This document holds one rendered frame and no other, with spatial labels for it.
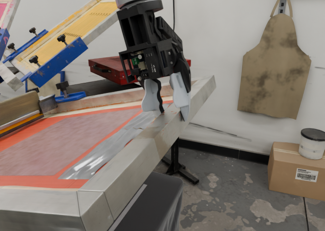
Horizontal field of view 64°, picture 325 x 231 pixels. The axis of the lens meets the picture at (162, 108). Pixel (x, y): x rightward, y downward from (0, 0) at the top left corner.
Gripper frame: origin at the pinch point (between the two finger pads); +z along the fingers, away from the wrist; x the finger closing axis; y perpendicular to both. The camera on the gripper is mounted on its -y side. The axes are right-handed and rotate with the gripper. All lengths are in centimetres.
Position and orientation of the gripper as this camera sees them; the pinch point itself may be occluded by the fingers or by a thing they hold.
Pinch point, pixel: (173, 114)
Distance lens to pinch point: 50.1
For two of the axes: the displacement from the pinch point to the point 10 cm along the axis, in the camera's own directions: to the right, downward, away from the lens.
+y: -3.8, 3.4, -8.6
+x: 8.9, -1.2, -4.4
